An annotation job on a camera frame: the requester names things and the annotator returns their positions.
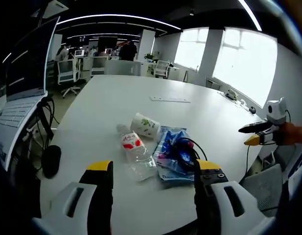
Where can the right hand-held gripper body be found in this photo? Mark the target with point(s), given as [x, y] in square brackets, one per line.
[276, 110]

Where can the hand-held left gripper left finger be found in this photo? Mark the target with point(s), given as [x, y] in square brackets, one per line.
[75, 195]

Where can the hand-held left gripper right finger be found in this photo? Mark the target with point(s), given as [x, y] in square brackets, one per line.
[221, 195]

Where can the black computer mouse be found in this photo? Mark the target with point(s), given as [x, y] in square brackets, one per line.
[51, 161]

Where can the blue plastic packet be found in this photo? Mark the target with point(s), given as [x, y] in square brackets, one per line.
[165, 166]

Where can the clear plastic water bottle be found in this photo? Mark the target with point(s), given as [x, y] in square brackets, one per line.
[137, 156]

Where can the white paper cup green print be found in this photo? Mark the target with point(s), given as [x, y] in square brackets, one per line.
[146, 126]

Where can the person's right hand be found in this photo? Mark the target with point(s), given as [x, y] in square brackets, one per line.
[291, 134]

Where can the small black round item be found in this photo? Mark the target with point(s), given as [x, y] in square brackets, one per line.
[252, 110]

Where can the white and green small item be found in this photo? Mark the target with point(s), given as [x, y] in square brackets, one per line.
[230, 95]

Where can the grey mesh chair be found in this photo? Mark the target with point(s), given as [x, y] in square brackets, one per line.
[263, 191]

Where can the white table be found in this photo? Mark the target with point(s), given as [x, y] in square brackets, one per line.
[104, 115]

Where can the white mesh office chair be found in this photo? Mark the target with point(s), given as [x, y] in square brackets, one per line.
[67, 73]
[161, 68]

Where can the silver laptop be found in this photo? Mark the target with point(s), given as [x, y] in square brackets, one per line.
[23, 85]

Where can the green potted plant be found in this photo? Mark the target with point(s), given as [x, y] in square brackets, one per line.
[149, 56]

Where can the white desk partition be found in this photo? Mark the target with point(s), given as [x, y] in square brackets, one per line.
[122, 68]

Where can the computer monitor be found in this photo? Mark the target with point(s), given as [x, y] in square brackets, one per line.
[79, 53]

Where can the long ceiling light strip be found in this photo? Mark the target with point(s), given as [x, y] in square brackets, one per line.
[116, 18]

